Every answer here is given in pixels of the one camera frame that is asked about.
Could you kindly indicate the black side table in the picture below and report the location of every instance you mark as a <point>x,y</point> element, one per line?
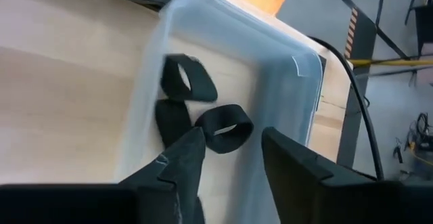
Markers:
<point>424,24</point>

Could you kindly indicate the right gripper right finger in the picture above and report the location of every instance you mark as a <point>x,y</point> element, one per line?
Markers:
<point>304,190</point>

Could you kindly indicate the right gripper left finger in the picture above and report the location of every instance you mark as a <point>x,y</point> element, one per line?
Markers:
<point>152,200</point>

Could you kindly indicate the clear plastic bin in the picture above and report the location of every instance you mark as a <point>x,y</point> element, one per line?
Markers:
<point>270,65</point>

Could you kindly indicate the wide black rubber band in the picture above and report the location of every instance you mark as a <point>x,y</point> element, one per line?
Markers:
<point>203,88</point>
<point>233,142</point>
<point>172,122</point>

